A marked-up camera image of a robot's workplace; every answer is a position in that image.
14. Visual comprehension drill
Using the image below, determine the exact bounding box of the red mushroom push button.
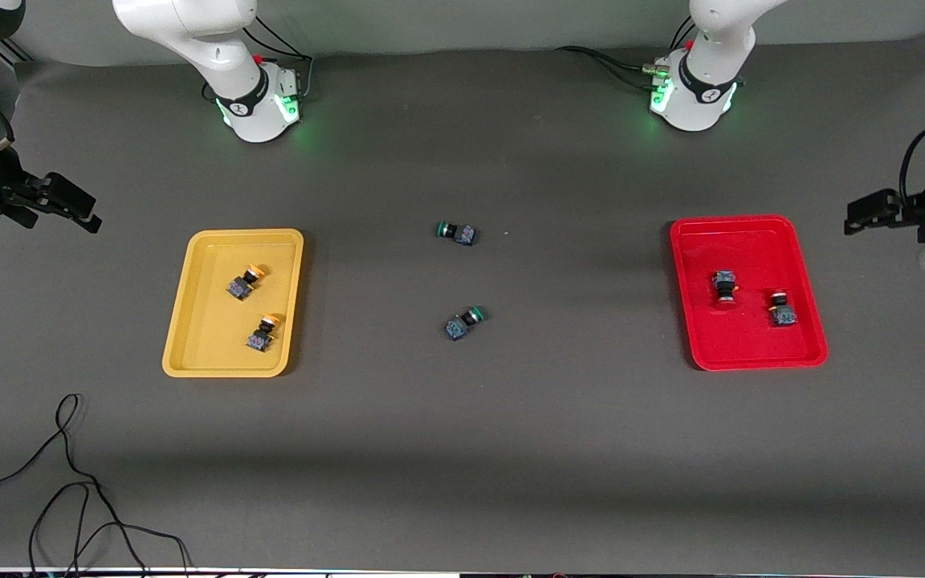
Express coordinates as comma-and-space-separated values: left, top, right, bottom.
711, 270, 741, 307
768, 290, 797, 327

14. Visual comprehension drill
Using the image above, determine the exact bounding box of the yellow push button switch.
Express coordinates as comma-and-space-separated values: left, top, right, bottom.
245, 312, 285, 353
226, 263, 267, 303

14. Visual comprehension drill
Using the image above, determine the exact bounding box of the red plastic tray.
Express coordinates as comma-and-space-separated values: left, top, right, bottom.
669, 214, 829, 372

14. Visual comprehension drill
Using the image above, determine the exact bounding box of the yellow plastic tray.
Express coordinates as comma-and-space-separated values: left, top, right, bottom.
161, 228, 305, 379

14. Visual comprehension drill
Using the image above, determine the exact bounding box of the thin black loose cable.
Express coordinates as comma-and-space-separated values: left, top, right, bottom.
0, 393, 192, 578

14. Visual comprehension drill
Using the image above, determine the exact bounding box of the black left arm looped cable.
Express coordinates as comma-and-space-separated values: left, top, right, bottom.
670, 16, 701, 52

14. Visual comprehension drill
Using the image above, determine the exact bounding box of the black right arm base cable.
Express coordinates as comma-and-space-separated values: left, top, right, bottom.
242, 11, 316, 102

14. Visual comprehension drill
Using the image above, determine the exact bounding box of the black arm base cable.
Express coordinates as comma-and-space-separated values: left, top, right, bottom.
554, 45, 661, 89
242, 11, 316, 102

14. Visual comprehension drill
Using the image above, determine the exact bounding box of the black left arm base cable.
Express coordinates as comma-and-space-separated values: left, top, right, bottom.
554, 45, 661, 89

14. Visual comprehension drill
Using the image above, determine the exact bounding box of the green push button switch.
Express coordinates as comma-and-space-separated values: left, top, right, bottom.
435, 220, 478, 247
444, 305, 487, 342

